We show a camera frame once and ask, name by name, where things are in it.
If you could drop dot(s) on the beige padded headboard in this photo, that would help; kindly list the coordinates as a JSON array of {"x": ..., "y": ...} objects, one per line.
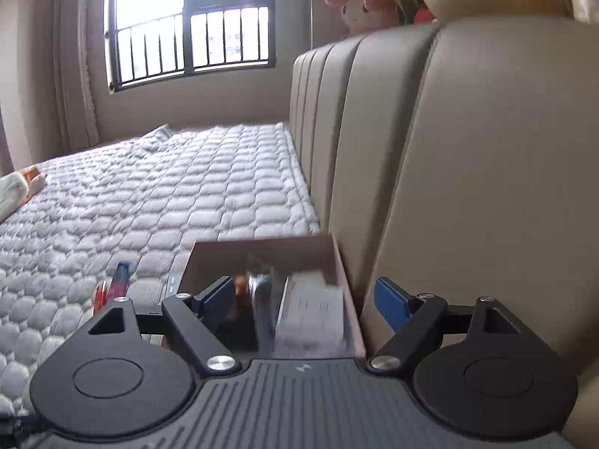
[{"x": 468, "y": 173}]

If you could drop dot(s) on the white charger adapter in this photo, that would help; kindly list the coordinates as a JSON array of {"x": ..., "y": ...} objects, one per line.
[{"x": 311, "y": 313}]

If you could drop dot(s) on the pink plush toy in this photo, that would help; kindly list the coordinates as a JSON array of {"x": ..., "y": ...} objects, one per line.
[{"x": 362, "y": 4}]

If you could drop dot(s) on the small orange item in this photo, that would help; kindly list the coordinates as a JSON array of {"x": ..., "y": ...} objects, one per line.
[{"x": 36, "y": 177}]

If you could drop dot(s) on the beige curtain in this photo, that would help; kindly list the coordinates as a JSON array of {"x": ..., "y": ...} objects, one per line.
[{"x": 47, "y": 65}]

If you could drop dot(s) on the small brown toy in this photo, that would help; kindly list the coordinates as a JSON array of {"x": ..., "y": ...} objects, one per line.
[{"x": 239, "y": 290}]

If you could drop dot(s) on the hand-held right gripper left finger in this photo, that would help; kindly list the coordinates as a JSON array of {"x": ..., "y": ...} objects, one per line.
[{"x": 217, "y": 301}]

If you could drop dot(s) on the quilted dotted mattress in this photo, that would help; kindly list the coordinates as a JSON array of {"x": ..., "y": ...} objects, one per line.
[{"x": 164, "y": 196}]

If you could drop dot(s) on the barred window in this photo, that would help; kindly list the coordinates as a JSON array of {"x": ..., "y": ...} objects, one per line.
[{"x": 196, "y": 32}]

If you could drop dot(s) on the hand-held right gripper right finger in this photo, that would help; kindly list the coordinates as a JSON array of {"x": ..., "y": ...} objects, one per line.
[{"x": 392, "y": 304}]

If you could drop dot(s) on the red pen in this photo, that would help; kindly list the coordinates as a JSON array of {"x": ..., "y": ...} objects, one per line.
[{"x": 99, "y": 297}]

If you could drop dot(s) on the pink cardboard box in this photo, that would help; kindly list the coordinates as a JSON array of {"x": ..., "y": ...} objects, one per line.
[{"x": 266, "y": 250}]

